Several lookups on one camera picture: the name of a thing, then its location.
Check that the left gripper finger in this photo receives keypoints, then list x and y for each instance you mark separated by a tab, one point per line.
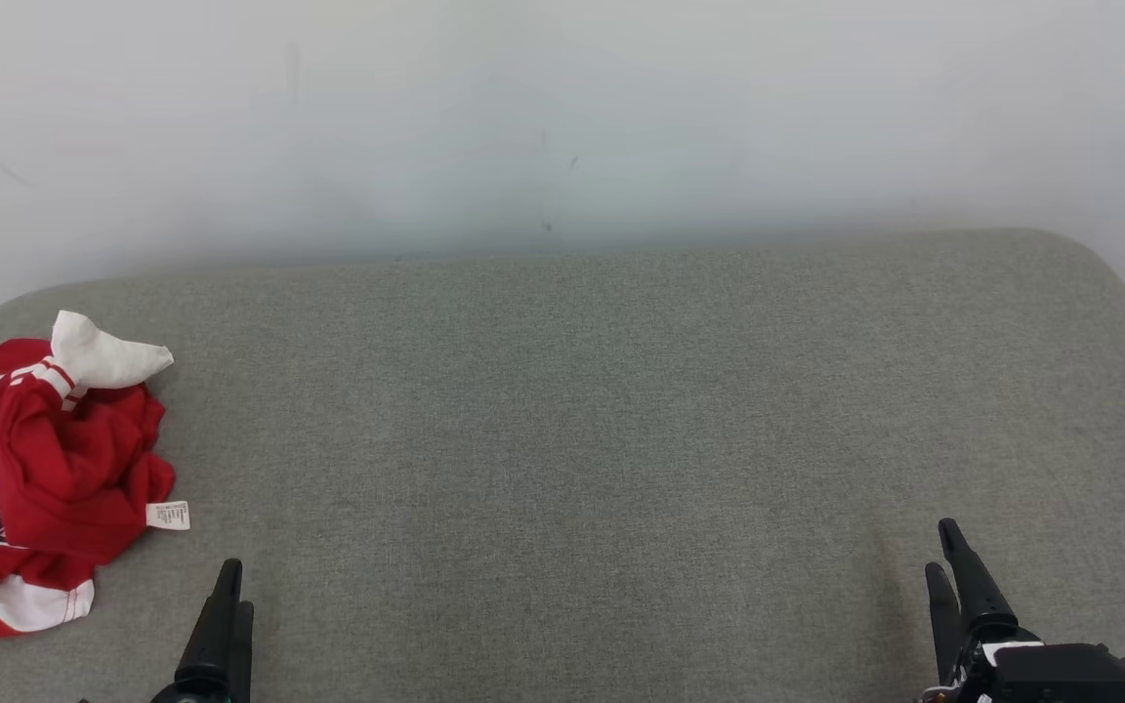
243	654
211	644

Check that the red shorts with white band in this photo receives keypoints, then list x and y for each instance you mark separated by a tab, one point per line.
25	605

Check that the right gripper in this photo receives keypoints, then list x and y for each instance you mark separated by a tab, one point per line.
973	679

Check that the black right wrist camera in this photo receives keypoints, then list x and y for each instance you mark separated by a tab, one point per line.
1061	674

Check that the red Bulls 23 jersey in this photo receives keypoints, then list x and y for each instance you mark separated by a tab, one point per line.
64	459

